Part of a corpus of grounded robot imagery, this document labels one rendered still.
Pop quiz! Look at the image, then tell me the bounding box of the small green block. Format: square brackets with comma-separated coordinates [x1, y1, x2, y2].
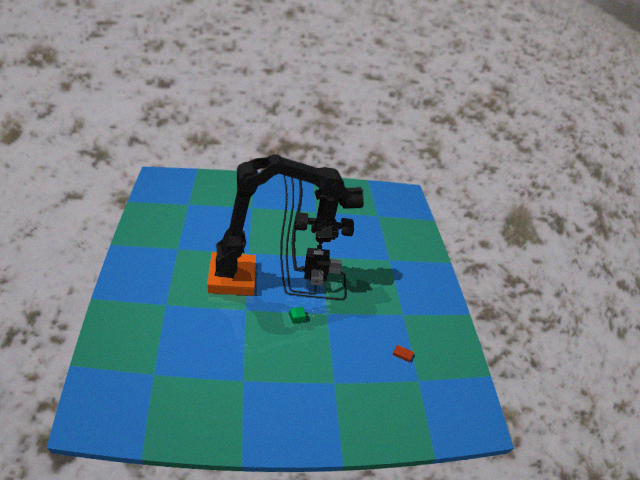
[289, 306, 306, 323]

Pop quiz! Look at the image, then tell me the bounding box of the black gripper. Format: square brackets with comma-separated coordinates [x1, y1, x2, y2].
[294, 207, 354, 236]

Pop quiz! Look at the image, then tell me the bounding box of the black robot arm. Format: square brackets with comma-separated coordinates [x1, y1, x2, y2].
[215, 154, 364, 278]

